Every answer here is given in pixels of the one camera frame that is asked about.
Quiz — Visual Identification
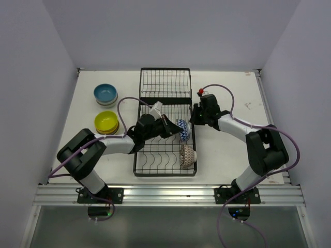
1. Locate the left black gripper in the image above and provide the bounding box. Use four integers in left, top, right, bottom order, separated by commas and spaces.
143, 113, 183, 141

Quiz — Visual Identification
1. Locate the blue zigzag patterned bowl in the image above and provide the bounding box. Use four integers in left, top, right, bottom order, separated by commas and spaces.
176, 119, 191, 142

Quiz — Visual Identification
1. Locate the black wire dish rack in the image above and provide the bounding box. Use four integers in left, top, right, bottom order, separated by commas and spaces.
133, 67, 197, 177

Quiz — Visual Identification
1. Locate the brown scale patterned bowl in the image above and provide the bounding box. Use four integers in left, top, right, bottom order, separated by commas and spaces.
179, 144, 197, 169

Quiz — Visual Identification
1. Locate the orange ceramic bowl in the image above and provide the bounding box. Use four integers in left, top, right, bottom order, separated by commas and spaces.
96, 121, 119, 132

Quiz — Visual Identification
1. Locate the lime yellow bowl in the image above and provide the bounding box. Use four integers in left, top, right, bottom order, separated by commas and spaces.
94, 111, 118, 131

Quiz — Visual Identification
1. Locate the pale grey-green bowl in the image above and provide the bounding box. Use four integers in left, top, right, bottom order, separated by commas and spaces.
97, 130, 117, 135

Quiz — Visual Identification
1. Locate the white ceramic bowl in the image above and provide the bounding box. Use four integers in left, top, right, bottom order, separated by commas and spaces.
96, 98, 118, 104

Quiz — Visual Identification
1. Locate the blue ceramic bowl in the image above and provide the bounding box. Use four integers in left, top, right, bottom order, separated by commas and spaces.
93, 84, 117, 102

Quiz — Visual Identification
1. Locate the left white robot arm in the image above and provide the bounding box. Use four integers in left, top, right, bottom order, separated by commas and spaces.
56, 114, 184, 203

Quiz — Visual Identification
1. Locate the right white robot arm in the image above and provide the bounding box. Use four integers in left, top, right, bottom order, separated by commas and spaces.
190, 93, 289, 203

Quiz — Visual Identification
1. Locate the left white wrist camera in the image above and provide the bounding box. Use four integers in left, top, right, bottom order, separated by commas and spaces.
149, 101, 162, 120

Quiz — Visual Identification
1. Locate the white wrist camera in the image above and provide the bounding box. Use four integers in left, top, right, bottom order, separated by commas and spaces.
149, 101, 162, 120
197, 88, 209, 97

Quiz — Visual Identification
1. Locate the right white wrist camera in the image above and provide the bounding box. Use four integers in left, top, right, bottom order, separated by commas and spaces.
197, 88, 209, 97

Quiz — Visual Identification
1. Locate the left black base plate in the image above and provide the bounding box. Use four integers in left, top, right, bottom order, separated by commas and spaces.
76, 188, 124, 204

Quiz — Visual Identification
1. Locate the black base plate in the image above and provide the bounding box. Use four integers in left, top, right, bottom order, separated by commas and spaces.
76, 188, 124, 204
214, 184, 261, 204

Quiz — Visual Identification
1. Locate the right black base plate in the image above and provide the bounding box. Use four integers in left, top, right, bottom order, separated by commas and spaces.
214, 184, 261, 204

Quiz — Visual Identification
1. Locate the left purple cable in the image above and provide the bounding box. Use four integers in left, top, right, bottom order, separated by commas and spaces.
48, 97, 156, 222

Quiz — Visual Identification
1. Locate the aluminium mounting rail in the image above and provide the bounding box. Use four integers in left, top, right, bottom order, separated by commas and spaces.
33, 183, 305, 207

